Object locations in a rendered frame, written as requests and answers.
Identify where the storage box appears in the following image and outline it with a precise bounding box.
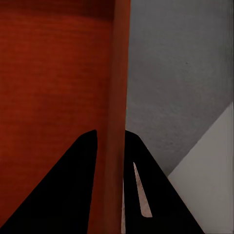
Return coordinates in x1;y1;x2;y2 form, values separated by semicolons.
0;0;131;234

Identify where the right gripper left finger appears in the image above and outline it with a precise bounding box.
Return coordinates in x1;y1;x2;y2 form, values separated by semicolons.
0;130;98;234

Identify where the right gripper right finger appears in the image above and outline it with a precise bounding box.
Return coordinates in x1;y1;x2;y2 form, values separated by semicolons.
123;130;205;234

